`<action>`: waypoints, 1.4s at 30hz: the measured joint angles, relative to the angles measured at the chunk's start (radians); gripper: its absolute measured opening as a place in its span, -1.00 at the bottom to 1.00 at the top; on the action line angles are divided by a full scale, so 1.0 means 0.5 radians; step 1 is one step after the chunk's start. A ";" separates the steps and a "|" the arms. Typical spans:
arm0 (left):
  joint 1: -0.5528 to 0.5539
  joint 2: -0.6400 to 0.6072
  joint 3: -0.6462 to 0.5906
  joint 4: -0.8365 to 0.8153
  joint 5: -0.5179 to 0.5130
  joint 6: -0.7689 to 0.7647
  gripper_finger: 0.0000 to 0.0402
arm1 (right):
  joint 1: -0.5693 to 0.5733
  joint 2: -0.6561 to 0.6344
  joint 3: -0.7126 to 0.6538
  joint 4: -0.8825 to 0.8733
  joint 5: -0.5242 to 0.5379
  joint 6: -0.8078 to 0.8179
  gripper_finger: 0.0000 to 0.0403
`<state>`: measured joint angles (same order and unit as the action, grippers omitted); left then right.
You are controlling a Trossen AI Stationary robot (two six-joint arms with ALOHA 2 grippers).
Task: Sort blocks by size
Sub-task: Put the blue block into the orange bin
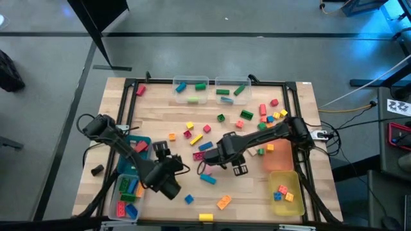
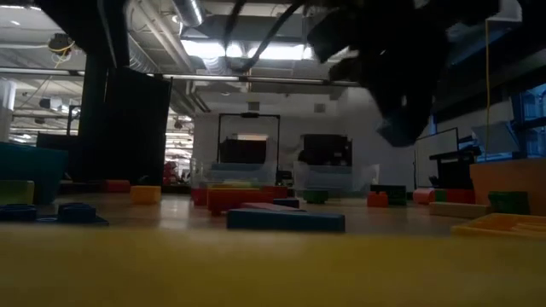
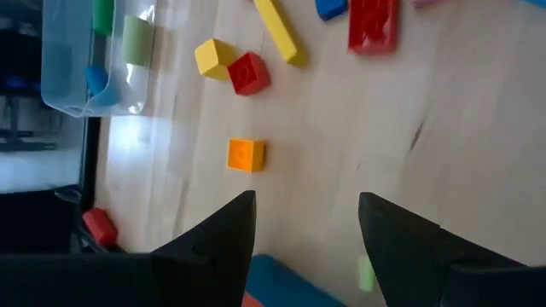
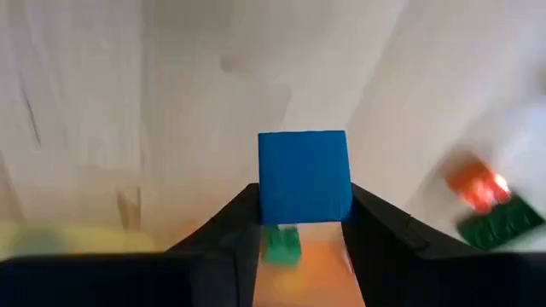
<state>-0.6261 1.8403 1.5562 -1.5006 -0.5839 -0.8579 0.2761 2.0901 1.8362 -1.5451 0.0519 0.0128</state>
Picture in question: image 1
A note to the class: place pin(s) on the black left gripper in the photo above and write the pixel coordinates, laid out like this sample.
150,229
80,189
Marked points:
168,168

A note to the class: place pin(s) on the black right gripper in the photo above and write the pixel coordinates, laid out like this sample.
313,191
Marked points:
224,150

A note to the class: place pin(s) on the red arch block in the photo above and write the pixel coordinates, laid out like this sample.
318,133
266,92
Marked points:
140,146

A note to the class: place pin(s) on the small green lego brick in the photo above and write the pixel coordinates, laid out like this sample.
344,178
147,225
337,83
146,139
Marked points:
261,151
221,117
262,126

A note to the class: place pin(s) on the small crimson lego brick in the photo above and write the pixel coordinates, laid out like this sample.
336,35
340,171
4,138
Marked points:
187,134

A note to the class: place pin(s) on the long pink wooden block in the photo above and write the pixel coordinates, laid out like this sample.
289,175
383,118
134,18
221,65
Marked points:
208,170

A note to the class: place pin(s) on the long blue wooden block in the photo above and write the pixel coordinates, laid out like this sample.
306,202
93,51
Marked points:
205,146
208,179

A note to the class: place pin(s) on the long yellow wooden block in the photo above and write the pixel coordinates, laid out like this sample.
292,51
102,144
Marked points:
196,139

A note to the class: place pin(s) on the long orange lego brick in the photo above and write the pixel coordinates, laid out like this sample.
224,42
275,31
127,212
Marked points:
223,202
140,191

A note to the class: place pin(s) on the long magenta lego brick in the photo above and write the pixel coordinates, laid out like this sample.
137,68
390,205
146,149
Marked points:
198,156

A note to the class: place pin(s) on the small blue lego brick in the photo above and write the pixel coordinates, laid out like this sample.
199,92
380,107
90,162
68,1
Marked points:
277,196
270,119
189,199
132,186

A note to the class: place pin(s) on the long green lego brick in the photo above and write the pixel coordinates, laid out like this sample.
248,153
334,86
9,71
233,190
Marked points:
123,184
246,114
127,197

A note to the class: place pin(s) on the long blue lego brick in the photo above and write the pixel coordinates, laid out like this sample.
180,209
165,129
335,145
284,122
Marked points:
131,211

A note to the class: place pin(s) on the long red lego brick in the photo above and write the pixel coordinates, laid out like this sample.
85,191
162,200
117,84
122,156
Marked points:
121,208

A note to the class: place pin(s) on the green wooden cylinder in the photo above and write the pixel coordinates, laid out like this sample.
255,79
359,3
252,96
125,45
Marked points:
200,86

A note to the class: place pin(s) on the long green wooden block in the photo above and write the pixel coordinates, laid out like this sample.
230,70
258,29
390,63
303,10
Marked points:
239,90
222,91

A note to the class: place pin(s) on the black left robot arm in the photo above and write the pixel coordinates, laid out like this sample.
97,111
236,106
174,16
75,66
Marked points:
122,147

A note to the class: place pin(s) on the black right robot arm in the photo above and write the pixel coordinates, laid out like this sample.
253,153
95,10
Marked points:
273,133

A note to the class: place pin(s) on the small orange cube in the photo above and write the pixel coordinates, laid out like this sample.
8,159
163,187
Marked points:
172,137

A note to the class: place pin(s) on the small yellow lego brick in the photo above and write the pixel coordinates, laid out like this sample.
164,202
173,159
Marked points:
276,115
283,112
190,125

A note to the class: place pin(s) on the teal plastic bin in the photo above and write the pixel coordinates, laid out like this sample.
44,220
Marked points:
123,165

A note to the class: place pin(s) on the orange plastic bin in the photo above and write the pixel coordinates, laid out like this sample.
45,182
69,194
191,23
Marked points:
282,157

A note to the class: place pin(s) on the yellow plastic bin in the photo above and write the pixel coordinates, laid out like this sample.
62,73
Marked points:
285,179

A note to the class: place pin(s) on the small red lego brick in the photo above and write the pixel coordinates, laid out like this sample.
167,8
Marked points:
206,128
263,119
274,102

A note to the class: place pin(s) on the light green wooden block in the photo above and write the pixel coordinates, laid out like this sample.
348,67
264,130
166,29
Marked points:
192,100

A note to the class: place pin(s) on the clear plastic bin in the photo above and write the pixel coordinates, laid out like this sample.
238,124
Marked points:
244,99
189,94
112,192

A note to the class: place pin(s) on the red wooden block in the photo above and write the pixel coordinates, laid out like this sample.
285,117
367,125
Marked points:
140,90

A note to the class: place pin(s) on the blue wooden cylinder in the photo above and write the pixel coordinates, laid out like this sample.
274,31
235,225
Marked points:
180,87

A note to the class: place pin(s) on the small black cylinder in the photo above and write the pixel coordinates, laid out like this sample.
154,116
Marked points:
97,170

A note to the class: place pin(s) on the teal wooden block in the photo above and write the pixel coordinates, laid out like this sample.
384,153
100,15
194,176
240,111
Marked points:
226,100

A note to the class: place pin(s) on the white power strip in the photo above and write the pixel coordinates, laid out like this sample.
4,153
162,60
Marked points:
318,135

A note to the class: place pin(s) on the black side desk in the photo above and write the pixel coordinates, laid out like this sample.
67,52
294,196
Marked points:
385,154

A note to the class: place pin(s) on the black floor beam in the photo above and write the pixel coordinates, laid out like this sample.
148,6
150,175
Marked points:
363,82

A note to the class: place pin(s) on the grey furniture foot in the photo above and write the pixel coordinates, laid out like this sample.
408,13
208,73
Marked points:
9,142

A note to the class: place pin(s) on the red framed device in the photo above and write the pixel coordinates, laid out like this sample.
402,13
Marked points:
390,134

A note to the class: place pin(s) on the black computer mouse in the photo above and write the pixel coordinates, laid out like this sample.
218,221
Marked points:
391,224

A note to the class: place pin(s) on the printed paper sheet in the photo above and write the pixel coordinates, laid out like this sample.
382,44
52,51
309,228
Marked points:
398,107

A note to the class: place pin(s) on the black bag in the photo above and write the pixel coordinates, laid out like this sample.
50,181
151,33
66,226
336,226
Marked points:
9,73

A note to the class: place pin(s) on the blue box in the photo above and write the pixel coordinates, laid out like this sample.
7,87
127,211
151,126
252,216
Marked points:
363,6

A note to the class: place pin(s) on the grey metal bracket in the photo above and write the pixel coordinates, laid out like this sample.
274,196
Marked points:
118,224
297,227

